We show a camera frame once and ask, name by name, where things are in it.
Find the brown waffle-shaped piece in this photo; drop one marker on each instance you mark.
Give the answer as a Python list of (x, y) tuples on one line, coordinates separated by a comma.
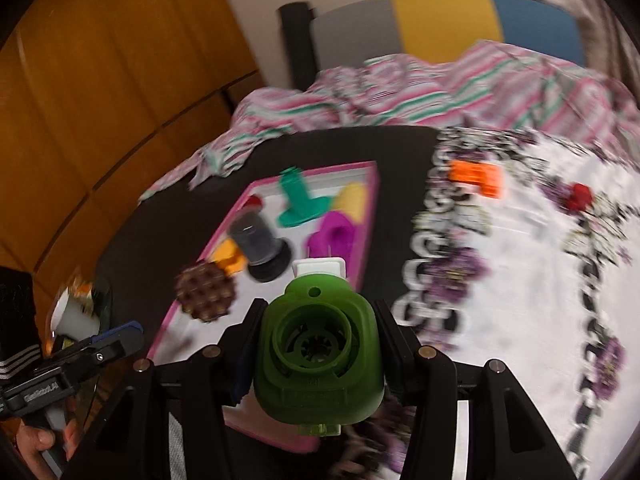
[(205, 290)]

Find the small red piece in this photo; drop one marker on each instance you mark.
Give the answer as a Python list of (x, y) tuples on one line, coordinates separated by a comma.
[(254, 203)]

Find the wooden wardrobe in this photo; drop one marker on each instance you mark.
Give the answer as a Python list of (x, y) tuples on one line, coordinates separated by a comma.
[(100, 85)]

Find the grey jar with black lid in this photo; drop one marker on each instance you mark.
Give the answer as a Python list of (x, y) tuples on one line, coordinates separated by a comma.
[(255, 240)]

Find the white and orange object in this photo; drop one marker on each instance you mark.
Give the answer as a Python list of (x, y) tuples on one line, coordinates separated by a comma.
[(75, 315)]

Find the grey yellow blue headboard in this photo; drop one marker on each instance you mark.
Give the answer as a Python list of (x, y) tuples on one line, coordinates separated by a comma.
[(440, 20)]

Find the white plastic block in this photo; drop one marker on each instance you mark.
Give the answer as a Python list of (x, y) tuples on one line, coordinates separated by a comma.
[(320, 266)]

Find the orange wedge-shaped piece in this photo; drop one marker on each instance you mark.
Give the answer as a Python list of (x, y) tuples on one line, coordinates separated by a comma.
[(230, 255)]

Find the person's left forearm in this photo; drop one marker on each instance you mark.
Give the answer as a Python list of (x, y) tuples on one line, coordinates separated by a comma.
[(15, 320)]

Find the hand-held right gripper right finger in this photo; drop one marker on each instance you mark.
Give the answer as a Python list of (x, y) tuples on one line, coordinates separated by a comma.
[(397, 360)]

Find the pink rimmed tray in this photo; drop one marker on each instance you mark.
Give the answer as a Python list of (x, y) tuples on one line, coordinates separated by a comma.
[(265, 195)]

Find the purple plastic spool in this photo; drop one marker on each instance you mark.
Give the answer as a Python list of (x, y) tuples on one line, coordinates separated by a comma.
[(325, 240)]

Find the yellow oval piece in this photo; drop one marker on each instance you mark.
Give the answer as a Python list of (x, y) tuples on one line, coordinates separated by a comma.
[(355, 200)]

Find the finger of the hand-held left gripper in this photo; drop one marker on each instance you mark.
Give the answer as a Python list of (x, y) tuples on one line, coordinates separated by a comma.
[(90, 360), (120, 332)]

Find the teal plastic piece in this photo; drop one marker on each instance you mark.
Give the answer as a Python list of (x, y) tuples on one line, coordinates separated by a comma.
[(300, 205)]

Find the white embroidered tablecloth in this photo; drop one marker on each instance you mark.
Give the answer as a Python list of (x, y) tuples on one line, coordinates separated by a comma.
[(525, 270)]

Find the red plastic piece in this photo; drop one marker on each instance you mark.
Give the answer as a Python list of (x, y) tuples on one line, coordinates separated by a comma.
[(579, 196)]

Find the orange plastic block piece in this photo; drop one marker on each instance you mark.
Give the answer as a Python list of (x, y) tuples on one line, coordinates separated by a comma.
[(475, 175)]

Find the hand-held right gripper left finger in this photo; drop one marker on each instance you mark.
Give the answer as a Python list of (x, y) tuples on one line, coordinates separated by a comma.
[(245, 360)]

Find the person's left hand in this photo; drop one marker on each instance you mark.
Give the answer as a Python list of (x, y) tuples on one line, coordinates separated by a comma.
[(35, 442)]

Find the green plastic piece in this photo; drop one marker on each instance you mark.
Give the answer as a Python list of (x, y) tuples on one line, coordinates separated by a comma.
[(320, 400)]

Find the pink striped blanket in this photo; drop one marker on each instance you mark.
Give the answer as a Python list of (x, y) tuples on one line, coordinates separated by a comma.
[(400, 95)]

